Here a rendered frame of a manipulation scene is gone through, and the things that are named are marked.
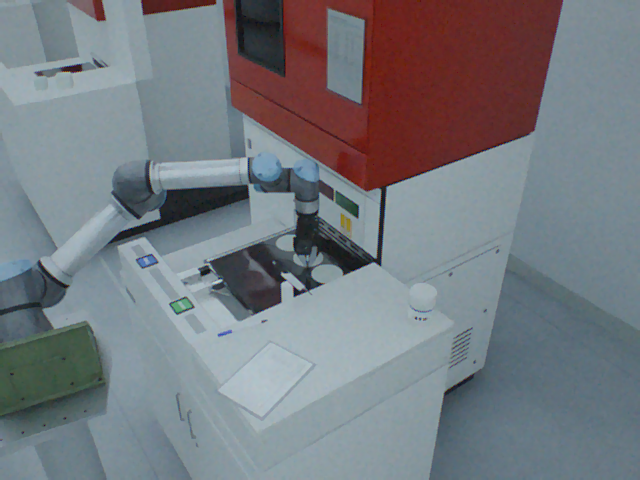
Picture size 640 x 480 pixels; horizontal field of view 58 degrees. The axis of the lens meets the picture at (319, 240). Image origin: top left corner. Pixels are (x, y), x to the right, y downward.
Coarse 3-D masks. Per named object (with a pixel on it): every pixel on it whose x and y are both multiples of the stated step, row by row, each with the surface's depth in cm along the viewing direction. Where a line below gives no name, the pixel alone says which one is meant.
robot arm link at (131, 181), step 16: (144, 160) 160; (192, 160) 161; (208, 160) 160; (224, 160) 159; (240, 160) 159; (256, 160) 156; (272, 160) 156; (128, 176) 158; (144, 176) 157; (160, 176) 158; (176, 176) 158; (192, 176) 158; (208, 176) 158; (224, 176) 158; (240, 176) 158; (256, 176) 157; (272, 176) 156; (128, 192) 160; (144, 192) 160
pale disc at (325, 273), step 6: (312, 270) 188; (318, 270) 188; (324, 270) 188; (330, 270) 188; (336, 270) 188; (312, 276) 185; (318, 276) 186; (324, 276) 186; (330, 276) 186; (336, 276) 186; (324, 282) 183
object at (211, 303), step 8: (200, 280) 187; (200, 296) 180; (208, 296) 180; (216, 296) 180; (200, 304) 177; (208, 304) 177; (216, 304) 177; (208, 312) 174; (216, 312) 174; (224, 312) 174; (216, 320) 171; (224, 320) 171; (232, 320) 171
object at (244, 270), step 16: (272, 240) 203; (224, 256) 195; (240, 256) 195; (256, 256) 195; (272, 256) 195; (288, 256) 195; (224, 272) 187; (240, 272) 187; (256, 272) 187; (272, 272) 187; (304, 272) 187; (240, 288) 181; (256, 288) 181; (272, 288) 181; (256, 304) 174; (272, 304) 174
